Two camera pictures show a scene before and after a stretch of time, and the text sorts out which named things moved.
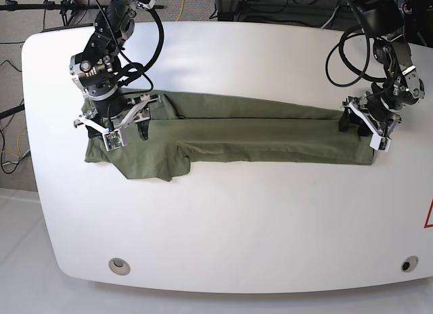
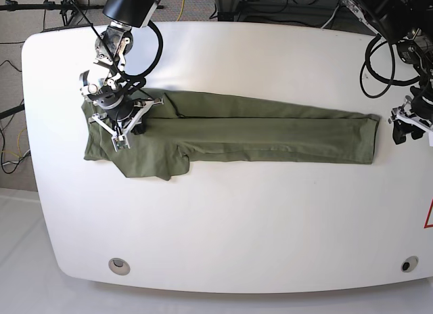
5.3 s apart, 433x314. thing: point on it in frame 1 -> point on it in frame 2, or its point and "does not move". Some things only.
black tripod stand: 67,7 does not move
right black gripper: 379,107 -> 421,105
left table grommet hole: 119,266 does not move
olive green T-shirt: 180,134 does not move
